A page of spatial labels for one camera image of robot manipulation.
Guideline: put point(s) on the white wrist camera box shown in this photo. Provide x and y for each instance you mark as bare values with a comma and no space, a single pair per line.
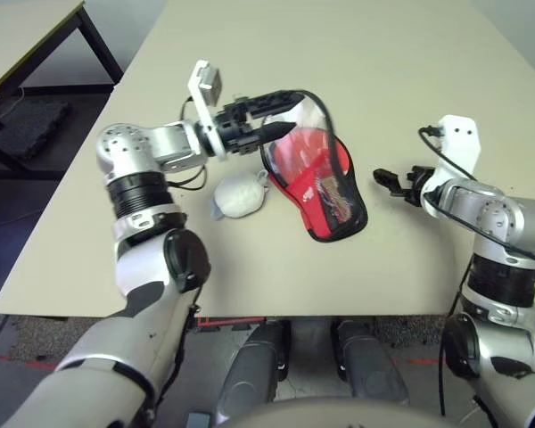
461,142
203,98

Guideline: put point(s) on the beige side table black frame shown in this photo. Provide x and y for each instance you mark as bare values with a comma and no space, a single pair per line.
27,35

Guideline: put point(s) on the red black paddle case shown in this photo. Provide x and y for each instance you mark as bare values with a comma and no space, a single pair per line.
303,191

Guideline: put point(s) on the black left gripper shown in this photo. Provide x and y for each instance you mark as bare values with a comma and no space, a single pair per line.
236,129

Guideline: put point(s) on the grey robot leg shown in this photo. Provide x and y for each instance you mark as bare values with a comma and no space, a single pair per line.
370,365
249,374

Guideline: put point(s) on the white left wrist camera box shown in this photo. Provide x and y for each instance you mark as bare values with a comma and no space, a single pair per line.
203,98

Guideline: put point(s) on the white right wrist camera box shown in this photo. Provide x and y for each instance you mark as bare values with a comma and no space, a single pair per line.
461,142

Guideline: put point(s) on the white fluffy pom-pom zipper pull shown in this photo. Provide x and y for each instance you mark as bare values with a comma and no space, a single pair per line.
241,196

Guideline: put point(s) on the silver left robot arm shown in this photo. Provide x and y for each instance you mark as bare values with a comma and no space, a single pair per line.
134,151

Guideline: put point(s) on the small grey-blue box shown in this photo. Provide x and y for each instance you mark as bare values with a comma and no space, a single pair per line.
198,421

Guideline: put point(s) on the grey right robot leg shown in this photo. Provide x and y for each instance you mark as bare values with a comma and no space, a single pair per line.
370,365

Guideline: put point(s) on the black foam floor mat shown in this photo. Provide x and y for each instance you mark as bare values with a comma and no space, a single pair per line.
22,129

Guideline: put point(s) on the grey left robot leg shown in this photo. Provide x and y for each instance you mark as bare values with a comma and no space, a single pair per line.
249,374

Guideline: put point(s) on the grey robot torso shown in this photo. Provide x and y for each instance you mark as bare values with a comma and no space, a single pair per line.
330,417

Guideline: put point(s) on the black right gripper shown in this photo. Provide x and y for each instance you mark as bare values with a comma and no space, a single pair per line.
417,185

